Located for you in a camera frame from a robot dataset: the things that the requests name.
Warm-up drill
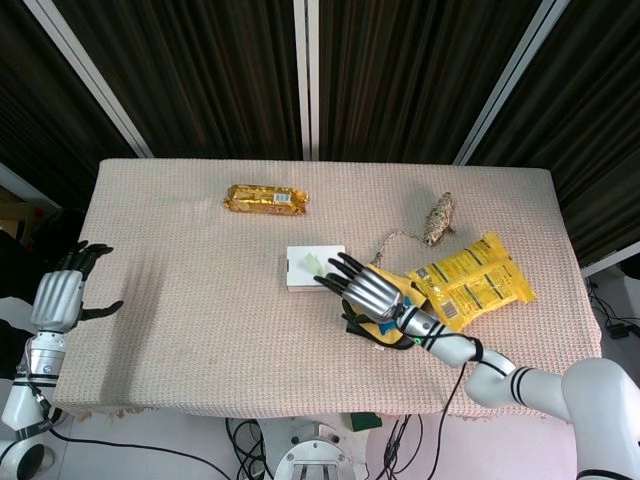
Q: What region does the white cardboard box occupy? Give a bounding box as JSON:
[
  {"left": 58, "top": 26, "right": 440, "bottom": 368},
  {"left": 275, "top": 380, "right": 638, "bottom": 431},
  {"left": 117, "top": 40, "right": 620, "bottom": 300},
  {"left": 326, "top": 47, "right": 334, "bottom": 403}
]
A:
[{"left": 284, "top": 243, "right": 347, "bottom": 294}]

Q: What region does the yellow snack bag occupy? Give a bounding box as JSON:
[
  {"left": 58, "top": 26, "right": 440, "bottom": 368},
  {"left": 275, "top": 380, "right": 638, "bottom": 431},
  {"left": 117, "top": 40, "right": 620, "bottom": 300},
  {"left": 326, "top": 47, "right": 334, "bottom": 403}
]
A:
[
  {"left": 432, "top": 264, "right": 537, "bottom": 332},
  {"left": 403, "top": 232, "right": 516, "bottom": 296}
]

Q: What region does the bundle of braided twine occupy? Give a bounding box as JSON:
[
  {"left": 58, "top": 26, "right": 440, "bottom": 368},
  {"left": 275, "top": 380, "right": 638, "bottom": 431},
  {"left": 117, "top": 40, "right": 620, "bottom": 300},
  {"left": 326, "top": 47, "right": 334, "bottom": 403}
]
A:
[{"left": 369, "top": 191, "right": 457, "bottom": 266}]

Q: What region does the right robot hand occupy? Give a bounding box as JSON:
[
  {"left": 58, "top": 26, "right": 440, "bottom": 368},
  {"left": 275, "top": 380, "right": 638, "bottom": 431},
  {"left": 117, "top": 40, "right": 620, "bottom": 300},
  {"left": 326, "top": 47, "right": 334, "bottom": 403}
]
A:
[{"left": 313, "top": 252, "right": 405, "bottom": 326}]

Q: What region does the white frame post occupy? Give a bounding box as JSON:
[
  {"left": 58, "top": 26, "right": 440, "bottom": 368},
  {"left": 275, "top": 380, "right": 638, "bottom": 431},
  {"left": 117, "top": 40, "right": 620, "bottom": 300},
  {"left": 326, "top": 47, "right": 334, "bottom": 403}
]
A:
[
  {"left": 29, "top": 0, "right": 154, "bottom": 157},
  {"left": 452, "top": 0, "right": 574, "bottom": 166},
  {"left": 293, "top": 0, "right": 321, "bottom": 161}
]

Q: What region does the beige waffle tablecloth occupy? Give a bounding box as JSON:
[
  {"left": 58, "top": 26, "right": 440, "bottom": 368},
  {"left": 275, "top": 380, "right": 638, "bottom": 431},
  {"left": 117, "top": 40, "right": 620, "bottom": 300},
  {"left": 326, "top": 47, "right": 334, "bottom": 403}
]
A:
[{"left": 52, "top": 158, "right": 604, "bottom": 419}]

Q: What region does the dark pleated curtain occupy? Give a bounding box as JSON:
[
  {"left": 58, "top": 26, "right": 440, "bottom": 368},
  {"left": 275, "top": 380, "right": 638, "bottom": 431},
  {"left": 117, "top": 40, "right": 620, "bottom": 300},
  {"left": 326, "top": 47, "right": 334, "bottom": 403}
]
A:
[{"left": 0, "top": 0, "right": 640, "bottom": 266}]

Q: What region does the gold biscuit packet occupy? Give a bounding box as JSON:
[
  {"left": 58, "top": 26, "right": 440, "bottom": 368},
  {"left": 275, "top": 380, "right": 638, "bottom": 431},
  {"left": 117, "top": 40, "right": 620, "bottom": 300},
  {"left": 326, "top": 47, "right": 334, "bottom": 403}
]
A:
[{"left": 222, "top": 183, "right": 311, "bottom": 216}]

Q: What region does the yellow towel with black edge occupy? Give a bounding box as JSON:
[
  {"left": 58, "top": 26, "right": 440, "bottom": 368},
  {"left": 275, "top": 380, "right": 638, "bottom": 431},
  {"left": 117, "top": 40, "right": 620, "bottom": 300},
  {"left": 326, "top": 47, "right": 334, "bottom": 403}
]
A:
[{"left": 343, "top": 263, "right": 430, "bottom": 352}]

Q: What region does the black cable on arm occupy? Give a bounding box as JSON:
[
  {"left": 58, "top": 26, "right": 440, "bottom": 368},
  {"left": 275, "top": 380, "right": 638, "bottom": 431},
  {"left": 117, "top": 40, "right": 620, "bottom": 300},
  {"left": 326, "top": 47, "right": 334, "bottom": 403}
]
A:
[{"left": 434, "top": 339, "right": 484, "bottom": 480}]

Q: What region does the dark green block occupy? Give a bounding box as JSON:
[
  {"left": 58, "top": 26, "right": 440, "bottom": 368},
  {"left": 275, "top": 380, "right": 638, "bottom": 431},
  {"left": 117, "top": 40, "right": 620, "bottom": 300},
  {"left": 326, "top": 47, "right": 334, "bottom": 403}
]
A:
[{"left": 351, "top": 412, "right": 382, "bottom": 434}]

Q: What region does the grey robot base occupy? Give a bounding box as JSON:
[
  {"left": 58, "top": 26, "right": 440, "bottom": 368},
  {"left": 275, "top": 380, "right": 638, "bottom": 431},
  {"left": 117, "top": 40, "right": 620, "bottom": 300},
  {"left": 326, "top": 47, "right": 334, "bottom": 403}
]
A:
[{"left": 273, "top": 417, "right": 362, "bottom": 480}]

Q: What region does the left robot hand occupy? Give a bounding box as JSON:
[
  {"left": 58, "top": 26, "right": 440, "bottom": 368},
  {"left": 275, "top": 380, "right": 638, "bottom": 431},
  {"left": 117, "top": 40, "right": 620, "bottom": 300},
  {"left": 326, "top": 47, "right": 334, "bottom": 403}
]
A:
[{"left": 30, "top": 242, "right": 125, "bottom": 334}]

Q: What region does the black floor cable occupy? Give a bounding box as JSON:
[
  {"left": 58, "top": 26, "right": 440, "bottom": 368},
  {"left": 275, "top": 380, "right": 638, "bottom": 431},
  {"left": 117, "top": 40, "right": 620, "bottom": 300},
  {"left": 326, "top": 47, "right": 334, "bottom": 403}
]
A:
[{"left": 47, "top": 417, "right": 276, "bottom": 480}]

